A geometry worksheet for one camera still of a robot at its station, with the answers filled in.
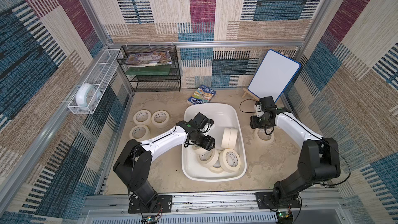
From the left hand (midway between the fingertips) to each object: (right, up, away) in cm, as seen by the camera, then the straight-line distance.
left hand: (209, 143), depth 84 cm
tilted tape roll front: (+11, -10, +2) cm, 15 cm away
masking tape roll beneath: (+28, +1, +8) cm, 29 cm away
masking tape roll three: (-44, +12, +21) cm, 50 cm away
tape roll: (-6, -2, -3) cm, 7 cm away
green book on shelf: (-36, +41, +10) cm, 56 cm away
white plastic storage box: (+11, +13, +18) cm, 25 cm away
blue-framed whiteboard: (+38, +37, +7) cm, 54 cm away
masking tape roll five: (-43, +3, +14) cm, 45 cm away
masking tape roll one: (-32, +11, +20) cm, 39 cm away
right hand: (+27, +11, +7) cm, 30 cm away
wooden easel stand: (+29, +28, +24) cm, 47 cm away
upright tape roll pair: (+10, +3, -1) cm, 11 cm away
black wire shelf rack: (-33, +37, +37) cm, 62 cm away
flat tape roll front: (+3, -12, -5) cm, 13 cm away
